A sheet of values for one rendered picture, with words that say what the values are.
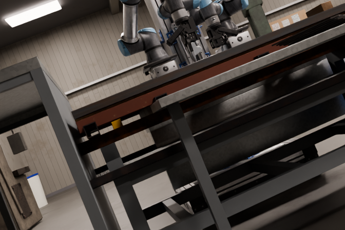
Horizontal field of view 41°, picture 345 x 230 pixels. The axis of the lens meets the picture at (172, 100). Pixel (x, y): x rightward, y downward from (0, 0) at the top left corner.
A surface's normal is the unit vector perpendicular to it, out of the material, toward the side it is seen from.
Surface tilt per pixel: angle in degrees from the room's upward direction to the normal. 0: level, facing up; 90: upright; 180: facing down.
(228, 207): 90
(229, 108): 90
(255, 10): 89
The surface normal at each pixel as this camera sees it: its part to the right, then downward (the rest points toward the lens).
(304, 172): 0.15, -0.10
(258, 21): -0.15, 0.00
